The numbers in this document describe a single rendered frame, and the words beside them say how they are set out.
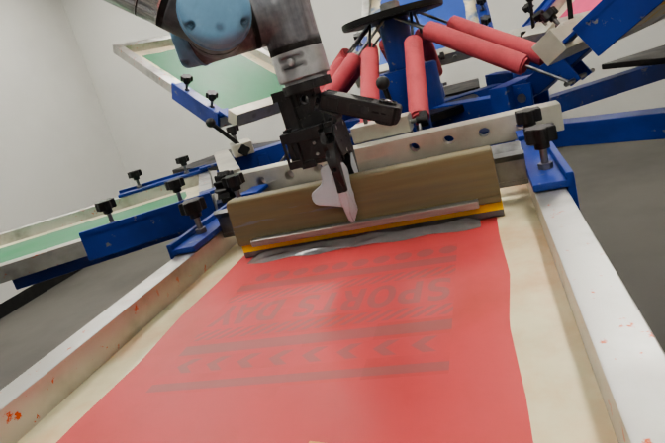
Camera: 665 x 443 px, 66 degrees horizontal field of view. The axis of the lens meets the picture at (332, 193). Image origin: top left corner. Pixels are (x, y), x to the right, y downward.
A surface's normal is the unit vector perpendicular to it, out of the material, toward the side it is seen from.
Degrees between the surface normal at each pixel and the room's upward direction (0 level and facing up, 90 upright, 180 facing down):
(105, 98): 90
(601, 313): 0
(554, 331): 0
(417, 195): 89
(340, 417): 0
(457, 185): 89
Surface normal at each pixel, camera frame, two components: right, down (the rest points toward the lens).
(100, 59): -0.25, 0.29
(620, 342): -0.26, -0.94
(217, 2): 0.23, 0.18
